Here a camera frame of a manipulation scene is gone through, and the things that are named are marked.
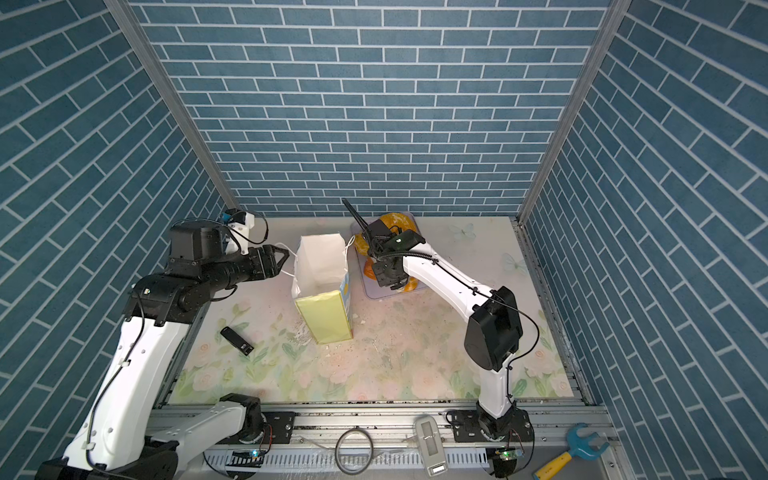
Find black cable ring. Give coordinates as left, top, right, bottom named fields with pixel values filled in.
left=334, top=427, right=376, bottom=476

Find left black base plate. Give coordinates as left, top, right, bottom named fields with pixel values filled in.
left=262, top=411, right=296, bottom=445

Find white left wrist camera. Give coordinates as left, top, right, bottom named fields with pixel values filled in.
left=221, top=208, right=255, bottom=244

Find black flat bar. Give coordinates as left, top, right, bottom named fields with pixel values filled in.
left=220, top=326, right=254, bottom=356

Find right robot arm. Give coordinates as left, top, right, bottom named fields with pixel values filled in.
left=357, top=219, right=523, bottom=440

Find twisted ring doughnut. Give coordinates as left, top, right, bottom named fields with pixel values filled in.
left=396, top=277, right=419, bottom=293

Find white handheld device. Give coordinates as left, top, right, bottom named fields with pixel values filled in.
left=414, top=415, right=448, bottom=477

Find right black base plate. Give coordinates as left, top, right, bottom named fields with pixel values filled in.
left=445, top=407, right=535, bottom=443

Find white paper gift bag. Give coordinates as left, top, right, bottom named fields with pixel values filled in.
left=289, top=233, right=353, bottom=345

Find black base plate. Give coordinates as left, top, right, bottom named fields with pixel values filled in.
left=262, top=411, right=296, bottom=445
left=445, top=407, right=535, bottom=443

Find sugared oval bread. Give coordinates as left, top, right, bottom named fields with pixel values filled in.
left=379, top=212, right=419, bottom=234

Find metal kitchen tongs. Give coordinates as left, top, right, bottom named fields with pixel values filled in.
left=341, top=198, right=370, bottom=241

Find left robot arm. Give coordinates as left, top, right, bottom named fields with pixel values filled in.
left=36, top=220, right=290, bottom=479

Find red-orange triangular bread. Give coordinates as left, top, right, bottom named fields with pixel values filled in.
left=363, top=258, right=377, bottom=281

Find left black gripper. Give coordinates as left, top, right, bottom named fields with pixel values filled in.
left=200, top=243, right=291, bottom=296

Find blue yellow wrench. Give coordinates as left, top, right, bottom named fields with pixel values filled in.
left=533, top=423, right=609, bottom=480

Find round flower bun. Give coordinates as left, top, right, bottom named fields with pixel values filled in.
left=353, top=233, right=369, bottom=256

